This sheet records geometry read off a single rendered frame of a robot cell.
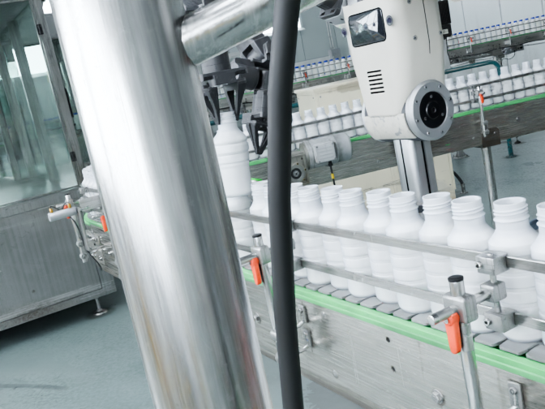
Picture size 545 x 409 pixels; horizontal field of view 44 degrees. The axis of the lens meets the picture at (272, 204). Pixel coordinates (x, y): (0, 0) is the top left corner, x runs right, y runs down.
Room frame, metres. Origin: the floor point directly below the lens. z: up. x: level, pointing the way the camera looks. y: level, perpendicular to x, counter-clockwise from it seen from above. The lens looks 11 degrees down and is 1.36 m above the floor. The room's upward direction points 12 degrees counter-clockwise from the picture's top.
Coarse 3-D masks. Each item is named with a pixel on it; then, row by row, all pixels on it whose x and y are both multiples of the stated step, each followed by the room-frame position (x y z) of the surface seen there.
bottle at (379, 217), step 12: (372, 192) 0.97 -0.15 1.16; (384, 192) 0.94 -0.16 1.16; (372, 204) 0.95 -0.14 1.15; (384, 204) 0.94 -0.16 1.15; (372, 216) 0.95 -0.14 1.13; (384, 216) 0.94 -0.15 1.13; (372, 228) 0.94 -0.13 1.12; (384, 228) 0.93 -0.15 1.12; (372, 252) 0.94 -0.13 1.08; (384, 252) 0.93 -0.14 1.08; (372, 264) 0.95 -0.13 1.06; (384, 264) 0.93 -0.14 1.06; (372, 276) 0.96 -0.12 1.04; (384, 276) 0.93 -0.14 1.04; (384, 300) 0.94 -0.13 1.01; (396, 300) 0.93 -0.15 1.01
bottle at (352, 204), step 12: (348, 192) 1.02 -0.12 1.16; (360, 192) 1.00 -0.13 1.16; (348, 204) 0.99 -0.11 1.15; (360, 204) 0.99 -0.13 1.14; (348, 216) 0.99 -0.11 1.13; (360, 216) 0.99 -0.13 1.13; (348, 228) 0.98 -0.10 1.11; (360, 228) 0.98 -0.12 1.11; (348, 240) 0.98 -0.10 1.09; (348, 252) 0.99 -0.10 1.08; (360, 252) 0.98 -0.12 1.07; (348, 264) 0.99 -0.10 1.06; (360, 264) 0.98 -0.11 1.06; (360, 288) 0.98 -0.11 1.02; (372, 288) 0.98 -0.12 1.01
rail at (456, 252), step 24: (96, 192) 2.20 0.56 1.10; (240, 216) 1.28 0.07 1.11; (360, 240) 0.95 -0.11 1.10; (384, 240) 0.90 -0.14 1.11; (408, 240) 0.85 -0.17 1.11; (312, 264) 1.07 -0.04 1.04; (528, 264) 0.68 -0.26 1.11; (384, 288) 0.91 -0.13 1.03; (408, 288) 0.87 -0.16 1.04; (480, 312) 0.76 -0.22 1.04
